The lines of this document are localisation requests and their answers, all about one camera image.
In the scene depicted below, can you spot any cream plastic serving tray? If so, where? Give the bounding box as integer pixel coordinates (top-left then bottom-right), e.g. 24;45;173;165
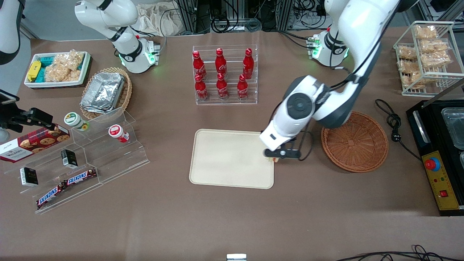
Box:
189;129;275;190

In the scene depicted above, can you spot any brown round wicker basket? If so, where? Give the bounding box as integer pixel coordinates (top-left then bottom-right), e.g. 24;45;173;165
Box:
321;111;389;173

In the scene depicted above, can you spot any light wicker basket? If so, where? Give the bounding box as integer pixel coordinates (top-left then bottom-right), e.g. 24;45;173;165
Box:
80;67;133;121

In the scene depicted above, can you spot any Walkers red tartan cookie box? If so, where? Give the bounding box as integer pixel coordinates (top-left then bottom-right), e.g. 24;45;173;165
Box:
0;124;70;163

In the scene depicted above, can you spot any white rectangular bin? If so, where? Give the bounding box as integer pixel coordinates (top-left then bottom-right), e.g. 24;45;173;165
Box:
24;51;92;89

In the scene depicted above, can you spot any green lidded small jar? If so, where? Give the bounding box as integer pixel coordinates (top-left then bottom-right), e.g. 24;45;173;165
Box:
64;112;90;131

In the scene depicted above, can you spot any yellow snack packet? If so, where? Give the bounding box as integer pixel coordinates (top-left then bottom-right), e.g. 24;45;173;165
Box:
27;61;41;82

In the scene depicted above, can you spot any bagged rice cracker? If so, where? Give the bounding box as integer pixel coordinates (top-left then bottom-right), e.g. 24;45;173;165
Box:
54;50;84;69
44;63;81;82

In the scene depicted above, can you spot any small black carton box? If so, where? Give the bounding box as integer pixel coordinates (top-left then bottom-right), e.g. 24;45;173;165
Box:
20;167;39;187
61;149;78;168

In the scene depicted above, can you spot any foil wrapped package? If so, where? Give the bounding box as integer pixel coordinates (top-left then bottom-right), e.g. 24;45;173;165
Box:
80;96;117;114
83;72;125;106

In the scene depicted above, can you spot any clear acrylic bottle rack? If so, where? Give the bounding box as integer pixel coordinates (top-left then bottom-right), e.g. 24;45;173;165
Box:
192;45;258;105

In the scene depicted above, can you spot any red cola bottle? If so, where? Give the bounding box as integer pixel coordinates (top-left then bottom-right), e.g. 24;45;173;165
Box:
195;74;208;101
216;72;229;100
237;74;249;100
192;50;207;80
243;47;254;78
215;47;227;77

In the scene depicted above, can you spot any Snickers chocolate bar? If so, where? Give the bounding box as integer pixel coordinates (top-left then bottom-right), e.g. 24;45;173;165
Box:
65;168;98;186
36;183;67;210

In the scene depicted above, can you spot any red lidded small jar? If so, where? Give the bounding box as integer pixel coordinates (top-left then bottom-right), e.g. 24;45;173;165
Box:
108;124;129;143

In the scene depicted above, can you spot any clear acrylic stepped shelf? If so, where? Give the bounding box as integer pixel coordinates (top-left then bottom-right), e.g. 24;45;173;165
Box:
4;107;150;214

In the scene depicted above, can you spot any bagged tan snack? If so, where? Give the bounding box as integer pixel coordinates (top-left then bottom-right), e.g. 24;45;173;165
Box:
414;25;438;40
398;60;421;75
402;72;424;89
397;45;417;60
420;53;452;69
420;39;450;54

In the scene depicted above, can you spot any beige cloth bag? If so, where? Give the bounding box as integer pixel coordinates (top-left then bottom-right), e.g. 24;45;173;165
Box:
136;3;182;37

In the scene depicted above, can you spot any black machine with yellow panel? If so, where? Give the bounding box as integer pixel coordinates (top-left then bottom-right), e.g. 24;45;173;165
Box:
406;78;464;217

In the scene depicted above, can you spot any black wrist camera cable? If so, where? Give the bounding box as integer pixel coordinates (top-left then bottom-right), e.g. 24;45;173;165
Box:
290;129;314;162

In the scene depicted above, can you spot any black power cable with plug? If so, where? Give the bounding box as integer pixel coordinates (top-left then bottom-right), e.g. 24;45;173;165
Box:
374;99;423;162

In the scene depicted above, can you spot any black cable bundle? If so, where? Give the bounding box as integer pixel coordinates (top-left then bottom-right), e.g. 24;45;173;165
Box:
210;0;262;33

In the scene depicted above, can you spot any aluminium frame rack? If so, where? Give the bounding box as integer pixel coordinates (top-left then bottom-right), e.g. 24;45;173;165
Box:
174;0;294;33

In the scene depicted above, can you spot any black floor cable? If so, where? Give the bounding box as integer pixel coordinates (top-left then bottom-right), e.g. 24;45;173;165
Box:
335;245;464;261

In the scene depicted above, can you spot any white wire basket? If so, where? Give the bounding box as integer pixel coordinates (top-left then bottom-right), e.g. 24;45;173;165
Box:
393;21;464;97

